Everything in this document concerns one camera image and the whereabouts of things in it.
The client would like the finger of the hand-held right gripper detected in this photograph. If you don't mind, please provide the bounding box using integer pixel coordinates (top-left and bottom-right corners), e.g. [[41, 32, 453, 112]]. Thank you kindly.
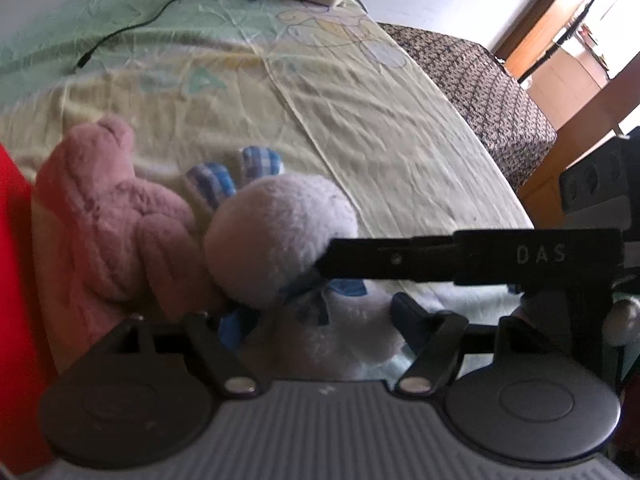
[[317, 232, 459, 284]]

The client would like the brown patterned mattress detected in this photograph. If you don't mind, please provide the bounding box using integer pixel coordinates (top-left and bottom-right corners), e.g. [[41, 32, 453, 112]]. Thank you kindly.
[[375, 22, 558, 192]]

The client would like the printed bedsheet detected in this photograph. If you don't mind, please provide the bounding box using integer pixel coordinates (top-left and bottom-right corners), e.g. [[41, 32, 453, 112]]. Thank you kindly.
[[0, 0, 536, 382]]

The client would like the pink plush toy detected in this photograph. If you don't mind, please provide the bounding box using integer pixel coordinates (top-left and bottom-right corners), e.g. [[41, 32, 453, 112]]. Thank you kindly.
[[31, 115, 227, 373]]

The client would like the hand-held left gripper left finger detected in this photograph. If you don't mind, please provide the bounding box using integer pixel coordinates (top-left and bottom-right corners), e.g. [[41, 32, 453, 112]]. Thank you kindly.
[[100, 310, 261, 398]]

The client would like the black tripod stand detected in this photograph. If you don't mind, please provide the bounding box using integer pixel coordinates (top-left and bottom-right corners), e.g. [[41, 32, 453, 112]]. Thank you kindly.
[[517, 0, 603, 84]]

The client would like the red cloth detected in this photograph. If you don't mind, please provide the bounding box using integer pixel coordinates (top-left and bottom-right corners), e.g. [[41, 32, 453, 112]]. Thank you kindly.
[[0, 142, 57, 476]]

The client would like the black charger cable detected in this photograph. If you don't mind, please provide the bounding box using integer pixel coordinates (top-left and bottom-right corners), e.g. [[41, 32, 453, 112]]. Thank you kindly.
[[75, 0, 342, 72]]

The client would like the wooden door frame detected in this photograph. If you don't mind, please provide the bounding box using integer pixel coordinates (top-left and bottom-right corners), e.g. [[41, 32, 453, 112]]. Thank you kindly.
[[492, 0, 588, 63]]

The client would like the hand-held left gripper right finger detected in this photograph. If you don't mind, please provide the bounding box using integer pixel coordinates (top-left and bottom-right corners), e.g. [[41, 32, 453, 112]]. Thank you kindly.
[[391, 292, 531, 396]]

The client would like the white plush rabbit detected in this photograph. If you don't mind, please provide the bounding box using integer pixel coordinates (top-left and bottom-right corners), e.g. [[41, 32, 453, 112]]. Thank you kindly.
[[182, 146, 416, 381]]

